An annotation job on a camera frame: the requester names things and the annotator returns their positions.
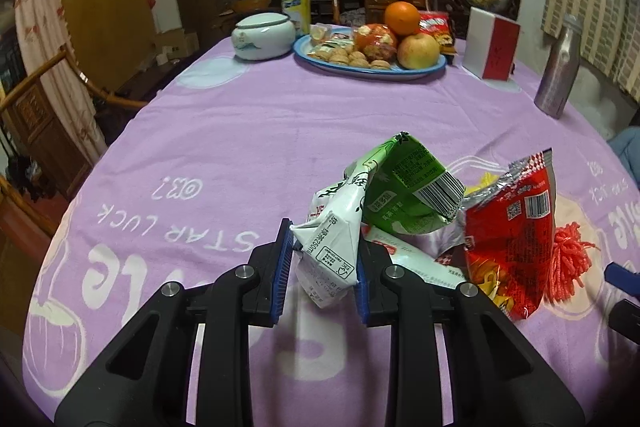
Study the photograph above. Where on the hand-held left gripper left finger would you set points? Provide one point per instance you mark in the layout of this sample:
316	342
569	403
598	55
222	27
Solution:
284	277

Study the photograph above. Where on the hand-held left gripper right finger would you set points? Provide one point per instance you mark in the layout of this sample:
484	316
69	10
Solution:
362	307

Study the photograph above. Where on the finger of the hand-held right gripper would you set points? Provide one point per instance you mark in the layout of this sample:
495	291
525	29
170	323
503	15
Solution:
622	279
627	319

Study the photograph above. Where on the white drink carton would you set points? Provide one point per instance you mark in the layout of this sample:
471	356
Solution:
325	267

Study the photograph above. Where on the red pompom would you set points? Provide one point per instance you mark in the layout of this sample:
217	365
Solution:
570	262

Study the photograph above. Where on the white packet with red logo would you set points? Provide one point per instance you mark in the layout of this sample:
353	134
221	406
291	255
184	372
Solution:
420	267

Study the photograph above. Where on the large red snack bag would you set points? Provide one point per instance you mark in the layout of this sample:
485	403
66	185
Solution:
505	247

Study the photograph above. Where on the person's leg in jeans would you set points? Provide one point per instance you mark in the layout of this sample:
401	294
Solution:
627	154

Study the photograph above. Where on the green drink carton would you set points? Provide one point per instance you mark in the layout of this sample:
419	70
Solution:
410	177

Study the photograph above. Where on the purple printed tablecloth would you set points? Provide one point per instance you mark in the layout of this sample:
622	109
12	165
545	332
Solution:
200	147

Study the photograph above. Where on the blue oval plate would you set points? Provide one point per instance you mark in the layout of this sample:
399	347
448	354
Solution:
350	72

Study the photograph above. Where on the steel bottle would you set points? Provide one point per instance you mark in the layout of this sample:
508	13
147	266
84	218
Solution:
557	72

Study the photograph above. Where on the pile of walnuts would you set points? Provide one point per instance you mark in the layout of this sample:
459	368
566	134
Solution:
345	57

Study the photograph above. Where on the white ceramic jar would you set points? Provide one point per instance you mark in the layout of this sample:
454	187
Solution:
262	37

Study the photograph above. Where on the net wrapped fruit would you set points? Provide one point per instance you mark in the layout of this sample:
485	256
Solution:
375	42

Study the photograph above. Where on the cardboard box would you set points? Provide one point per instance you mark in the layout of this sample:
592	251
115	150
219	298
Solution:
175	49

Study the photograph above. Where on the curved wooden armchair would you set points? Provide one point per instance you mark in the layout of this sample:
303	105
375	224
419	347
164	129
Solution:
107	96

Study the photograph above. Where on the apple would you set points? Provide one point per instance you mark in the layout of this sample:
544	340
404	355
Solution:
419	52

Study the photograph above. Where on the white and red box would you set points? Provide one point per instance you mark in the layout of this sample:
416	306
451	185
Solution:
492	44

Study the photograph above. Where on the orange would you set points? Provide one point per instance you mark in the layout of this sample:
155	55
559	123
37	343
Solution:
402	18

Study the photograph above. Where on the red snack packet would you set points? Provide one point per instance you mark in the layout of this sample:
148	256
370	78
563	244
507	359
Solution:
440	32

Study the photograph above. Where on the carved wooden panel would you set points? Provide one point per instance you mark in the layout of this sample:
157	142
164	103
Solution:
30	117

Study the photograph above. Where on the red and white curtain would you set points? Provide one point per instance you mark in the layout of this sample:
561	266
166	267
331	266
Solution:
50	57

